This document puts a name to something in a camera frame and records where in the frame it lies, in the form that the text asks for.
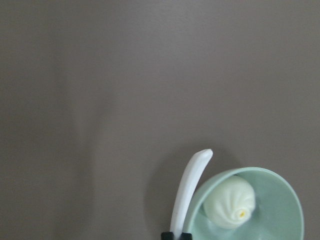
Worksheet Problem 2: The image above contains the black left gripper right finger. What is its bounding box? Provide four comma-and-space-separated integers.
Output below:
179, 232, 193, 240

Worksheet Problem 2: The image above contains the white steamed bun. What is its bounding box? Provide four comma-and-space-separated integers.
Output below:
203, 175, 256, 230

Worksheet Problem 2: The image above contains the white ceramic spoon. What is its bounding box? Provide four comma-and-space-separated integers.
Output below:
169, 148, 214, 240

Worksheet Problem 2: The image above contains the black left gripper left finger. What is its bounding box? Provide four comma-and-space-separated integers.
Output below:
160, 231, 174, 240

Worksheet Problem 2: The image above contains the mint green bowl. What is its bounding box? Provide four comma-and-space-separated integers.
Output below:
183, 167, 304, 240

